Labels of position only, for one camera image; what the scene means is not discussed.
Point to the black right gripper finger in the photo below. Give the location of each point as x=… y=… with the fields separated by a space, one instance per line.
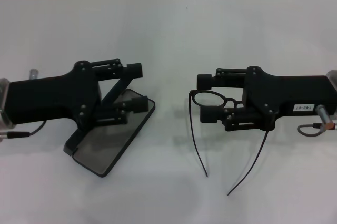
x=133 y=70
x=138 y=103

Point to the black glasses case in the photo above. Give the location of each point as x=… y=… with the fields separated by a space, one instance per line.
x=105 y=150

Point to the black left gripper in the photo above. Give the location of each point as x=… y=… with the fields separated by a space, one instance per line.
x=52 y=97

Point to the black thin-frame glasses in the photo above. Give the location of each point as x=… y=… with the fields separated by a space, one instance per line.
x=192 y=92

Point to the white numbered sticker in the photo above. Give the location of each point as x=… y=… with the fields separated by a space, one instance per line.
x=302 y=107

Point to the silver wrist connector stub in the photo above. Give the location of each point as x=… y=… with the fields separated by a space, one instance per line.
x=33 y=73
x=323 y=113

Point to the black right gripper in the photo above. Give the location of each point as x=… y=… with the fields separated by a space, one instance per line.
x=284 y=92

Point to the silver right wrist connector stub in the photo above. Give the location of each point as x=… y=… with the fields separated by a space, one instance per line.
x=323 y=113

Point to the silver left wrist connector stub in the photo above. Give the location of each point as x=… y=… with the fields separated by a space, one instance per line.
x=33 y=73

